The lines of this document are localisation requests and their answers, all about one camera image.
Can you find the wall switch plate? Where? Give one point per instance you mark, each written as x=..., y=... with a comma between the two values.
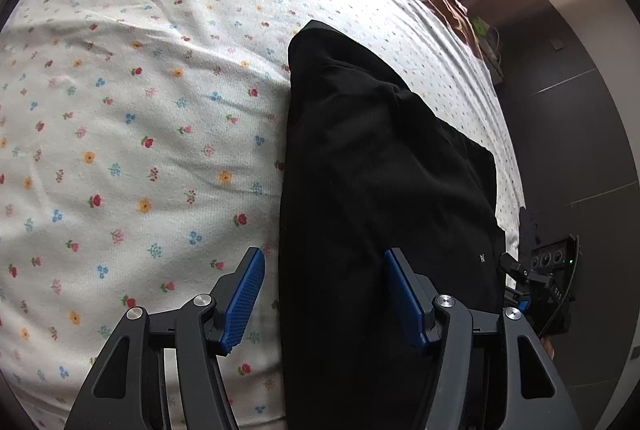
x=556, y=44

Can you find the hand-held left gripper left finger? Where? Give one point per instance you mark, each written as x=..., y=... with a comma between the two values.
x=242, y=305

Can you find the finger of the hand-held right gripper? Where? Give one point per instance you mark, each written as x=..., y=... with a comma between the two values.
x=520, y=301
x=511, y=265

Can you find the black garment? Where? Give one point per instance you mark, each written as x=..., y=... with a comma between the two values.
x=375, y=159

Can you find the floral bed sheet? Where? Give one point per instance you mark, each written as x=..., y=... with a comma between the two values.
x=150, y=109

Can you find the green object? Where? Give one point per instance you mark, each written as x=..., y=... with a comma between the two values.
x=480, y=27

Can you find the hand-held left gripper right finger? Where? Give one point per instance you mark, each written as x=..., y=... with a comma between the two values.
x=405, y=305

